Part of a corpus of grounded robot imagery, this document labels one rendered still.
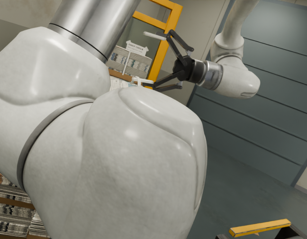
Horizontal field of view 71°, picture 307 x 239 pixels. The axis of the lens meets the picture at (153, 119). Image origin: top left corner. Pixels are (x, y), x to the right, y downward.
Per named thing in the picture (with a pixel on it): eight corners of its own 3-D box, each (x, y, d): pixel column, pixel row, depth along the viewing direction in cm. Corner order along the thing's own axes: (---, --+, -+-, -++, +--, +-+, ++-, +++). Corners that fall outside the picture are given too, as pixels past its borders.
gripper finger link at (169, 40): (184, 67, 70) (187, 65, 69) (166, 35, 66) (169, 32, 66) (180, 66, 73) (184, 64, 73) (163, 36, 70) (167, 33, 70)
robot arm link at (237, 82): (209, 98, 75) (205, 73, 83) (248, 109, 78) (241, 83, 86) (226, 76, 67) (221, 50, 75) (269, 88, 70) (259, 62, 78)
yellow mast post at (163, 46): (117, 165, 257) (175, 2, 209) (117, 161, 266) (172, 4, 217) (124, 167, 259) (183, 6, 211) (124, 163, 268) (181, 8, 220)
